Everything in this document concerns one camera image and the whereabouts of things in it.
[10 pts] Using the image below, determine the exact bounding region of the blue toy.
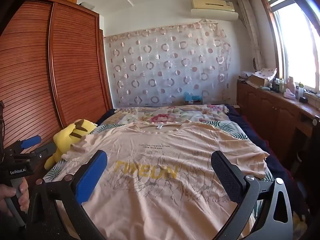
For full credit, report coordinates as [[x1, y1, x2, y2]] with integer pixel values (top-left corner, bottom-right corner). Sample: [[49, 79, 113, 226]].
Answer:
[[184, 92, 202, 105]]

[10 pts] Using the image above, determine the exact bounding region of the person's left hand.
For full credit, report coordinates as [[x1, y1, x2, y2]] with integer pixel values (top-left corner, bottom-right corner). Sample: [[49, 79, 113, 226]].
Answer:
[[0, 179, 29, 218]]

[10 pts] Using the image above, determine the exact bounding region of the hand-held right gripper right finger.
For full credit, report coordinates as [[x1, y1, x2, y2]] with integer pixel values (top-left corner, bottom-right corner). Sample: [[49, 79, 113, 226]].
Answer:
[[211, 151, 293, 240]]

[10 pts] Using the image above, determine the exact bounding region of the wooden sideboard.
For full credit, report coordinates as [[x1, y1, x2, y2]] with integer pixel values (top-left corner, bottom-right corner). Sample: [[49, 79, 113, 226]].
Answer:
[[236, 80, 320, 170]]

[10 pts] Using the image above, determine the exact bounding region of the cream air conditioner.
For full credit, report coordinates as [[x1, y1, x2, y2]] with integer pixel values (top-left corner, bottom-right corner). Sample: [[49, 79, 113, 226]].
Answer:
[[190, 0, 239, 21]]

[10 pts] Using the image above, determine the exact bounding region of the dark blue bedsheet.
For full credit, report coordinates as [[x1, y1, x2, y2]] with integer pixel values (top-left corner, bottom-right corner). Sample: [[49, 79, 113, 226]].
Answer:
[[95, 104, 308, 218]]

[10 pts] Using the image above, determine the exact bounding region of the beige printed T-shirt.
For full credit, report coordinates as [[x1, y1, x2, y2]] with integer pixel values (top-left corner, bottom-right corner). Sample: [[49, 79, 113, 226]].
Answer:
[[61, 120, 270, 240]]

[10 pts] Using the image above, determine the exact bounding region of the palm leaf print blanket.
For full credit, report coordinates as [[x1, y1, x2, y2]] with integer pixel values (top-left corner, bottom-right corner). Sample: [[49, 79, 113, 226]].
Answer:
[[42, 120, 278, 230]]

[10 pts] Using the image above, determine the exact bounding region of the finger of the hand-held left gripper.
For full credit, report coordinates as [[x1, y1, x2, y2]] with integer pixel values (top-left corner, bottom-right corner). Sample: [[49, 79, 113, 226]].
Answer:
[[7, 135, 42, 155], [15, 141, 59, 160]]

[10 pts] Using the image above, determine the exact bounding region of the cardboard box with cloth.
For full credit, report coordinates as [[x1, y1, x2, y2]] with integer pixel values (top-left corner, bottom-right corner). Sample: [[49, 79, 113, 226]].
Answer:
[[242, 67, 278, 83]]

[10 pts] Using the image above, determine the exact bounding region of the white bottle with green cap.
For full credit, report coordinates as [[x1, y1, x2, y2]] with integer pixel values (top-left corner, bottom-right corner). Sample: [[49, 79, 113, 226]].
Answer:
[[295, 82, 304, 100]]

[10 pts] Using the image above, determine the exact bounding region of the yellow plush toy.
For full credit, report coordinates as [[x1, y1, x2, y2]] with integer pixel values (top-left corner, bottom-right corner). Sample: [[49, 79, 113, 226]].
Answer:
[[44, 119, 98, 170]]

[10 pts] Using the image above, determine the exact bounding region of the floral quilt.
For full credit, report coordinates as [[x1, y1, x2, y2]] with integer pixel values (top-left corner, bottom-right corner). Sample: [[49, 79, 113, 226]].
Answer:
[[100, 104, 232, 128]]

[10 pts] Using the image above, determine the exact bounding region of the wooden louvered wardrobe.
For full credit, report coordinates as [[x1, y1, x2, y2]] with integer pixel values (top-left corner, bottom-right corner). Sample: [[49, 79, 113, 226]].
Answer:
[[0, 0, 113, 180]]

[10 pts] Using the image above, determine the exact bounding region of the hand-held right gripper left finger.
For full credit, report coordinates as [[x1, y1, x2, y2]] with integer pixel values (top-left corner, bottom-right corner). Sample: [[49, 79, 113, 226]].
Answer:
[[26, 150, 108, 240]]

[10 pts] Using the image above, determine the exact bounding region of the circle pattern sheer curtain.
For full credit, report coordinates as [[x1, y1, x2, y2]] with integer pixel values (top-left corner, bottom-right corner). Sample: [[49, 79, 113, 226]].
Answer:
[[104, 21, 232, 107]]

